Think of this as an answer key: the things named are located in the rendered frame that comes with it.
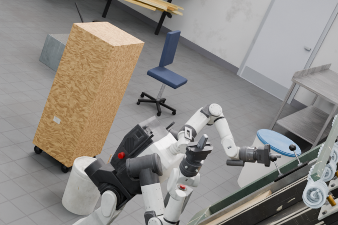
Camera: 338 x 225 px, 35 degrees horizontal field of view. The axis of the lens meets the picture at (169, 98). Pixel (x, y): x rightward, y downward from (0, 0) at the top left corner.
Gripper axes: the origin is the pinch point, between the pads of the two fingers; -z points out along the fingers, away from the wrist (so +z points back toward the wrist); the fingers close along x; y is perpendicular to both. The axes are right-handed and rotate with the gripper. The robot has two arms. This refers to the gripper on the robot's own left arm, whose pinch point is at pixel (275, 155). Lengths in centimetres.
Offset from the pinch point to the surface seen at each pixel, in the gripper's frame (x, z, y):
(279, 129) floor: 112, 97, -503
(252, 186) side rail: 22.4, 15.7, -11.7
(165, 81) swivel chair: 10, 198, -317
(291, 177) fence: 6.9, -10.8, 12.4
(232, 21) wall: -42, 218, -692
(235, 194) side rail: 28.5, 26.1, -11.6
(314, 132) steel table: 112, 46, -496
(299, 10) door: -59, 93, -671
